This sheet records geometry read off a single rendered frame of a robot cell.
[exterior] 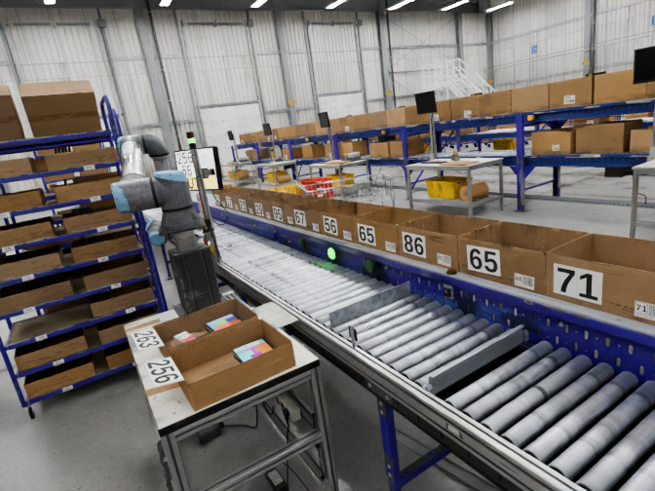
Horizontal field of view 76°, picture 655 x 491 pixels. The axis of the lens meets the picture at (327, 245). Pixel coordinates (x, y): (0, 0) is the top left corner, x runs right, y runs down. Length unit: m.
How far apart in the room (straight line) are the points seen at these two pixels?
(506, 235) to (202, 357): 1.42
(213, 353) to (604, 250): 1.54
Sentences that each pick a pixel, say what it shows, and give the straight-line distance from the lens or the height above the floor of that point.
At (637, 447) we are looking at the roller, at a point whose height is 0.74.
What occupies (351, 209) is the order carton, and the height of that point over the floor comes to 1.00.
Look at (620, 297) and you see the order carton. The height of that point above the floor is 0.95.
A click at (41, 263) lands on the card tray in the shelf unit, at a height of 0.99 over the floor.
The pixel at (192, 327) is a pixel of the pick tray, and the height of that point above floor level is 0.78.
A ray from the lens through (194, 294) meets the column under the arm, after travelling 2.23.
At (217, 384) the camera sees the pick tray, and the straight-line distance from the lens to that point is 1.51.
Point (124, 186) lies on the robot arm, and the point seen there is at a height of 1.44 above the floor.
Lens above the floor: 1.57
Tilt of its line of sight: 16 degrees down
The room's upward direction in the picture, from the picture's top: 8 degrees counter-clockwise
